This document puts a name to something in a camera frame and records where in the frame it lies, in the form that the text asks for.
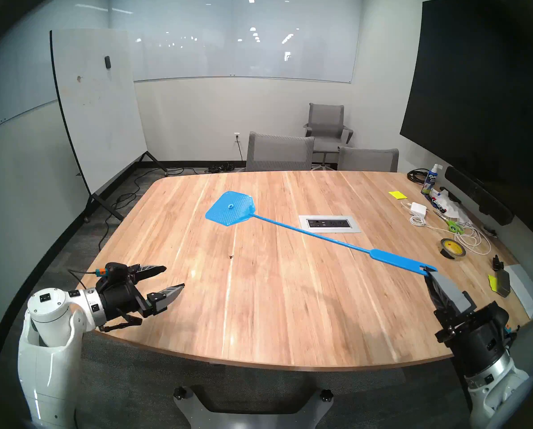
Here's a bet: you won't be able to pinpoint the glass wall board with writing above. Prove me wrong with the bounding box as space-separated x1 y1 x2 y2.
0 26 59 138

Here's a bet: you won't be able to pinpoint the large glass wall board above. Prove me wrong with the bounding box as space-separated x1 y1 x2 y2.
110 0 354 84

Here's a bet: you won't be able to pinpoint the rolling whiteboard on black stand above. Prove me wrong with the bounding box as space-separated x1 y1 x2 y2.
50 29 169 222

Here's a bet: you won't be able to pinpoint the whiteboard cleaner spray bottle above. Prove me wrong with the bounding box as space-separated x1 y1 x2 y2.
421 164 443 195

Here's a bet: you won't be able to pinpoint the white paper sheet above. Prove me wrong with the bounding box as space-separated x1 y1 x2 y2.
503 264 533 319

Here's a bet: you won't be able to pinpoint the black left camera cable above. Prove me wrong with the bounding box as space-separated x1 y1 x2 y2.
67 267 98 289

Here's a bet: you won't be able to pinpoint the narrow grey mesh chair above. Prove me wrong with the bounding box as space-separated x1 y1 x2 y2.
337 147 400 172

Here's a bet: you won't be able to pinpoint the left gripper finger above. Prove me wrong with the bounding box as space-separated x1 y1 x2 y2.
147 283 186 318
129 264 167 281

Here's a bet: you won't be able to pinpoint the white power adapter with cable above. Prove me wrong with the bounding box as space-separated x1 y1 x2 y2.
400 202 493 256

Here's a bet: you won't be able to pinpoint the grey office armchair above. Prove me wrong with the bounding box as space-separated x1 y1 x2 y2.
303 103 354 169

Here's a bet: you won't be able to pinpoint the crumpled white cloth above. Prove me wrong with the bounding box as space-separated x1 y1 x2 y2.
434 190 467 222

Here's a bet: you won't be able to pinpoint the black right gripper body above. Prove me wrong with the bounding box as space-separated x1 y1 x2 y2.
434 302 512 379

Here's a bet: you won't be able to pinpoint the black yellow tape roll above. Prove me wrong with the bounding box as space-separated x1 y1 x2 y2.
440 238 467 261

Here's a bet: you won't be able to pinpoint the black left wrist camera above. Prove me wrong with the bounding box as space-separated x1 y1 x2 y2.
94 262 129 279

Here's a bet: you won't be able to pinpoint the long black floor cable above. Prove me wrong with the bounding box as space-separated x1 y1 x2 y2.
97 167 184 250

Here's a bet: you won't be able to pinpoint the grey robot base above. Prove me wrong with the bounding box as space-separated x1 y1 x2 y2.
173 386 334 429

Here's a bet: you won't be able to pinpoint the silver table outlet box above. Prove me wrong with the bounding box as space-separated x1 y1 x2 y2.
299 215 362 234

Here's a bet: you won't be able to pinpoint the blue plastic fly swatter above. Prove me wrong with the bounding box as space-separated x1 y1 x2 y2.
205 191 438 274

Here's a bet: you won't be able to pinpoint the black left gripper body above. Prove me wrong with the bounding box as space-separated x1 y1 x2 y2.
96 276 153 334

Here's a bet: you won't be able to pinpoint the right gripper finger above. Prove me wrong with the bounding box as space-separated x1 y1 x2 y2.
424 276 455 319
430 272 477 315

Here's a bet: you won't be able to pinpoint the large black wall screen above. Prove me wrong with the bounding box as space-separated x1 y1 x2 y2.
400 0 533 236

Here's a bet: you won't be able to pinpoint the green handled scissors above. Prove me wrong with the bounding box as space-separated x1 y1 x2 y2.
434 210 466 235

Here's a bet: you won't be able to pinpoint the wide grey mesh chair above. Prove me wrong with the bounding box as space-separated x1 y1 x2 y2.
245 131 315 172

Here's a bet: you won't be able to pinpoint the black video sound bar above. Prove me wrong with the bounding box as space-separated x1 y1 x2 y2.
445 166 515 226

